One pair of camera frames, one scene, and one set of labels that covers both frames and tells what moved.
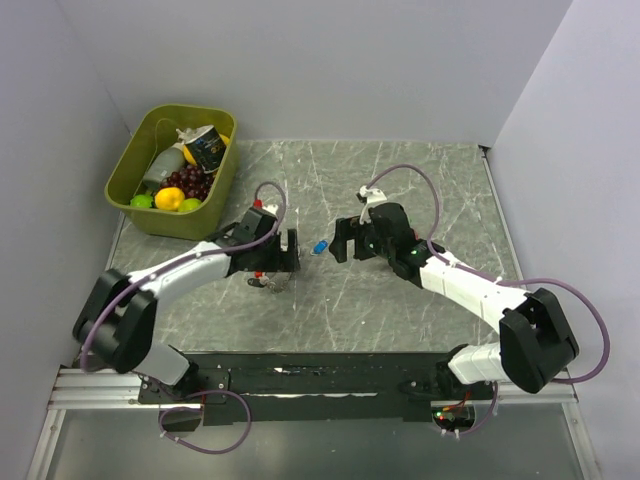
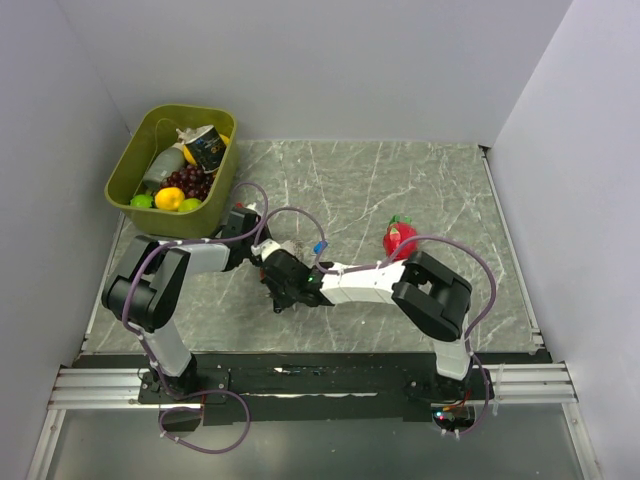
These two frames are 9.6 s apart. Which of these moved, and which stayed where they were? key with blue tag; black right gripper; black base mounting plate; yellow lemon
Moved: black right gripper
Stayed: key with blue tag; yellow lemon; black base mounting plate
